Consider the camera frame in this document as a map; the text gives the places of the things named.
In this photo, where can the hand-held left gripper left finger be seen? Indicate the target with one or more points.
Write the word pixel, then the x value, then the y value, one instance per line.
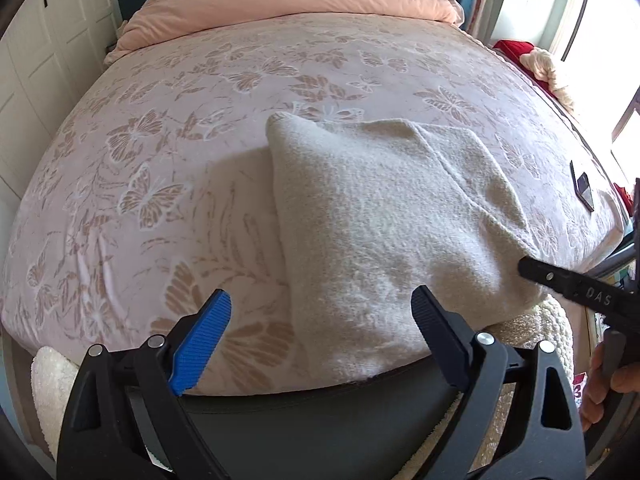
pixel 200 345

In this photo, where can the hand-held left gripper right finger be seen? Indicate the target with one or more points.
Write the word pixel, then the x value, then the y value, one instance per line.
pixel 435 330

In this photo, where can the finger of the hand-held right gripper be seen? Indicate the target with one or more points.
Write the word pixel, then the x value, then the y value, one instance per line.
pixel 560 277

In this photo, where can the cream sweater with black hearts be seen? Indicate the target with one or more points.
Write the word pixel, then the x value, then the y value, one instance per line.
pixel 390 240

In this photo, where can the person's right hand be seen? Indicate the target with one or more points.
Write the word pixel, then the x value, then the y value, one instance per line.
pixel 597 390

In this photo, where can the white fluffy rug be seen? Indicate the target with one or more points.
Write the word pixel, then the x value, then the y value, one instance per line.
pixel 550 325

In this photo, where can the dark phone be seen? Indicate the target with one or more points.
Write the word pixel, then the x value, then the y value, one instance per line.
pixel 582 185

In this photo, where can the bed with butterfly bedspread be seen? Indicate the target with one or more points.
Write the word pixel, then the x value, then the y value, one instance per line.
pixel 175 160

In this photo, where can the cream knitted cloth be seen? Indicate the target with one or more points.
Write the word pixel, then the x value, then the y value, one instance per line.
pixel 545 67

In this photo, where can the patterned curtain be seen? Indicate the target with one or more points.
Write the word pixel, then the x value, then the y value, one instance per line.
pixel 480 0

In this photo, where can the white wardrobe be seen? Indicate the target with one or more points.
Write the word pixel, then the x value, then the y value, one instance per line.
pixel 40 35

